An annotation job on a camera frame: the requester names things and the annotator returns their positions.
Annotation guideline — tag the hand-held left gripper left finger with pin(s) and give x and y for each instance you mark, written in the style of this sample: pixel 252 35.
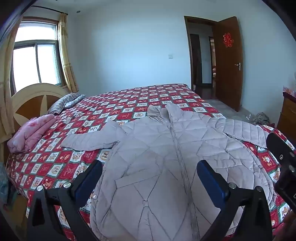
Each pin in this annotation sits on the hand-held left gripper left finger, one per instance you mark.
pixel 87 183

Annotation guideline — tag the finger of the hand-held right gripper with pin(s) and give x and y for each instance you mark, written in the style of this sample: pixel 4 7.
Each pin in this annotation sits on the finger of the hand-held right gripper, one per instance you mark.
pixel 281 148

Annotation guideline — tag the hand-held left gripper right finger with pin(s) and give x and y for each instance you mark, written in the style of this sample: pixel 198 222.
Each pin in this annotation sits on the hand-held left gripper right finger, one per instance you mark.
pixel 212 185

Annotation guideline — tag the light grey quilted jacket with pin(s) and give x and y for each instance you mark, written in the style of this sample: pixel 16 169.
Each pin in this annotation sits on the light grey quilted jacket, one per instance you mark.
pixel 150 162

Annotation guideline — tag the dark cloth on floor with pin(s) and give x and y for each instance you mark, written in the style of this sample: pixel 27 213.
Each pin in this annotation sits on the dark cloth on floor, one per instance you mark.
pixel 261 118

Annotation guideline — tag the wooden cabinet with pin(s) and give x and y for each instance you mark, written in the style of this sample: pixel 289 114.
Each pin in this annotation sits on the wooden cabinet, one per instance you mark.
pixel 288 113

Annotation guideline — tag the red printed patchwork bedspread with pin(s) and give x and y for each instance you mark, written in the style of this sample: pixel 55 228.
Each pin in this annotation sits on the red printed patchwork bedspread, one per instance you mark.
pixel 57 162

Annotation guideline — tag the clear plastic wrapper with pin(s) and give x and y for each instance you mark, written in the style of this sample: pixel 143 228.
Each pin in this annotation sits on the clear plastic wrapper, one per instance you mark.
pixel 248 116

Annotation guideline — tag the pink folded blanket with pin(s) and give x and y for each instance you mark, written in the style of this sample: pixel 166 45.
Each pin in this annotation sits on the pink folded blanket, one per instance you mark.
pixel 30 134

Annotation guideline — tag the blue cloth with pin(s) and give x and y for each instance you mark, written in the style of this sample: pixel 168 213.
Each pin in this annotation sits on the blue cloth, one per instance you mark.
pixel 4 185

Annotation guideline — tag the striped pillow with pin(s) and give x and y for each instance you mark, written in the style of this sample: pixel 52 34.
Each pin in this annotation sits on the striped pillow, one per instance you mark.
pixel 62 103

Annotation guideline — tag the brown wooden door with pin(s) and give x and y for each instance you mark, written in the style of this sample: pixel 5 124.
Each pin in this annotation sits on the brown wooden door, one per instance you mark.
pixel 227 76

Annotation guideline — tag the wooden bed headboard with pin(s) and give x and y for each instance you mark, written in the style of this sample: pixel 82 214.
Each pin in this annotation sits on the wooden bed headboard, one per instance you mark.
pixel 30 92

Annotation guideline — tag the red paper door decoration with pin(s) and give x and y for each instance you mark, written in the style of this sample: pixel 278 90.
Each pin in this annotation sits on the red paper door decoration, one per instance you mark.
pixel 227 39

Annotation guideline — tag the yellow curtain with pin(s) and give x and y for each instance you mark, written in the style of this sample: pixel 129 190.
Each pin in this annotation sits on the yellow curtain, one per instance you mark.
pixel 67 58
pixel 7 92

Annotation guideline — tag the window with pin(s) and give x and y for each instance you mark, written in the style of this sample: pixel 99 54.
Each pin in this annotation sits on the window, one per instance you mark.
pixel 34 62

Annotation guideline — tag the dark curtain rod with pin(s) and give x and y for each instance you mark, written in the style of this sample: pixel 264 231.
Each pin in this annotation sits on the dark curtain rod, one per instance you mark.
pixel 48 9

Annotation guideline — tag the brown door frame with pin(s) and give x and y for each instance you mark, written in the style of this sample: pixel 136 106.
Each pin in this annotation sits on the brown door frame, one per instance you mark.
pixel 187 46

